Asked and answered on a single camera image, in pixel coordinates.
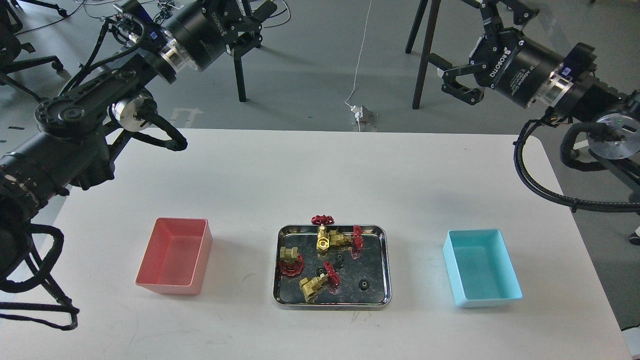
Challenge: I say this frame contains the small black gear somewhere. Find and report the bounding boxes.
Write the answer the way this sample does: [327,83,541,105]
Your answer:
[358,279,370,291]
[333,253,345,271]

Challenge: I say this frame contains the black table leg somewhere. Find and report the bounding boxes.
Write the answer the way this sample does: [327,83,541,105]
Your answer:
[231,48,247,103]
[404,0,441,110]

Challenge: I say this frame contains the black table leg right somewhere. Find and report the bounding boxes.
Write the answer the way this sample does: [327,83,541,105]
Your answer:
[404,0,441,110]

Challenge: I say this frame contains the pink plastic box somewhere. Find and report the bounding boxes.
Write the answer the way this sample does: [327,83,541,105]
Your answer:
[135,218,213,296]

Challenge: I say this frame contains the brass valve red handwheel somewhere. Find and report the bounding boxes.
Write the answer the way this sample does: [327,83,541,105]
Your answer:
[311,214,335,253]
[298,261,341,303]
[278,246,305,277]
[328,225,364,251]

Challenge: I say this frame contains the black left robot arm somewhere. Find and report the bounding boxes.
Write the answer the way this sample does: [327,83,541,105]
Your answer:
[1,0,278,331]

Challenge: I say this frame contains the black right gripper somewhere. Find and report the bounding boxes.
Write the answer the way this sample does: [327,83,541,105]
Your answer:
[427,0,566,109]

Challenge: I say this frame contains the stainless steel tray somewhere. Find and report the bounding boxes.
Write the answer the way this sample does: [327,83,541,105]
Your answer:
[272,224,393,310]

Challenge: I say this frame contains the upright brass valve red handwheel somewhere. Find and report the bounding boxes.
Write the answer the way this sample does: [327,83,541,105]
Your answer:
[311,214,335,253]

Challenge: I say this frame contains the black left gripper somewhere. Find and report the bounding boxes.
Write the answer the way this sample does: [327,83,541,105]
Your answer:
[161,0,278,72]

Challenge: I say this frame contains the white power adapter on floor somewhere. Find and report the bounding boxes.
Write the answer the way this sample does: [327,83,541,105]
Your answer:
[350,105,375,126]

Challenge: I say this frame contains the black cable bundle on floor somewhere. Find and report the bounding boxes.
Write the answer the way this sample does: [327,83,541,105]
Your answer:
[75,0,292,30]

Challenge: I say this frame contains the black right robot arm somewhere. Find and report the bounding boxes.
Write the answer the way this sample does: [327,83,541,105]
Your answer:
[413,0,639,213]

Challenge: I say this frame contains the white cable on floor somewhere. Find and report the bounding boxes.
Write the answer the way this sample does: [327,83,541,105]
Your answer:
[344,0,374,133]

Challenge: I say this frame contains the black table leg left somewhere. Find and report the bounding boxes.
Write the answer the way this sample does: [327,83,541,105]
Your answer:
[231,48,247,103]

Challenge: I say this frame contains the brass valve front red handwheel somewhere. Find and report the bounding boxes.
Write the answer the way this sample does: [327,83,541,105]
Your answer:
[298,261,341,303]

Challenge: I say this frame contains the black office chair base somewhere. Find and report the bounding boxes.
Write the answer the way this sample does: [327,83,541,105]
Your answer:
[0,0,69,101]

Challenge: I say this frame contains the light blue plastic box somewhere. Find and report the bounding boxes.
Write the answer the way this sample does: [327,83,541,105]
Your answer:
[442,228,523,308]

